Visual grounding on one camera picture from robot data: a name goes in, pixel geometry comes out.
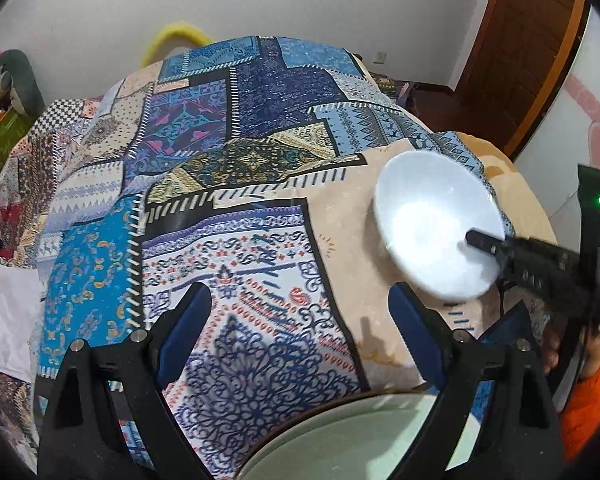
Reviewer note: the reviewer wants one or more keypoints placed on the brown wooden door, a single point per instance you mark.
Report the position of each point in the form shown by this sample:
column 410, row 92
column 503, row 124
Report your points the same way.
column 520, row 35

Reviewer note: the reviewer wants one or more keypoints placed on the patchwork printed blanket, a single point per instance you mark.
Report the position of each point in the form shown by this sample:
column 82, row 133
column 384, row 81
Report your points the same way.
column 260, row 285

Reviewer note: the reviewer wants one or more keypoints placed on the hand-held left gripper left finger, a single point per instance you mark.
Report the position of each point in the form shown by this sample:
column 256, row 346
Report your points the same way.
column 185, row 330

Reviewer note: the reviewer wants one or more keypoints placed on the person's right hand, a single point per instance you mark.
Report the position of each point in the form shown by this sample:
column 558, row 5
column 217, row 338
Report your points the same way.
column 551, row 345

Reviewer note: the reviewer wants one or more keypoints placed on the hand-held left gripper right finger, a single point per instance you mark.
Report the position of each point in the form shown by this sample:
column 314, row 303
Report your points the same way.
column 415, row 330

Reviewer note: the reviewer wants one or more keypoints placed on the large white plate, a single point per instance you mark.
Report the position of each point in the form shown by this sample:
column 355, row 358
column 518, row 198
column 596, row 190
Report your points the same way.
column 254, row 460

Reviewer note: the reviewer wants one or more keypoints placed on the green plush toy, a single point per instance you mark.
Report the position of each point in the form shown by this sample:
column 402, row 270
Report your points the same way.
column 15, row 80

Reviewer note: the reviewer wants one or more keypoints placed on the white wall socket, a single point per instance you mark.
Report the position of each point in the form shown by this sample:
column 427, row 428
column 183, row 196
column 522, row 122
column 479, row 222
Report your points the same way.
column 380, row 57

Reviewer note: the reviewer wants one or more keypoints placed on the white bowl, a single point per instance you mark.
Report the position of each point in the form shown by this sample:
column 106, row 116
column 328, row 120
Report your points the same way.
column 430, row 220

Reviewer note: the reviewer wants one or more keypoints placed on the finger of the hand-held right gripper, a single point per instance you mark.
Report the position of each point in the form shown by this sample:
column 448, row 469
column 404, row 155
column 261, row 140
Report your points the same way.
column 482, row 241

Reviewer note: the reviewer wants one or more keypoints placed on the white cloth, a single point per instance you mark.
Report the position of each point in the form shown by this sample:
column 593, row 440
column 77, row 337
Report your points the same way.
column 5, row 310

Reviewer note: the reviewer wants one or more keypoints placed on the green cardboard box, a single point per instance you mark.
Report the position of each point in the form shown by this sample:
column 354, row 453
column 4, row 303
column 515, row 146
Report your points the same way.
column 0, row 135

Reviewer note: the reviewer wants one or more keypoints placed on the person's right forearm orange sleeve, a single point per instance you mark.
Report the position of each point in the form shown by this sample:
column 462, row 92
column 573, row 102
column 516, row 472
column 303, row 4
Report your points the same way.
column 587, row 420

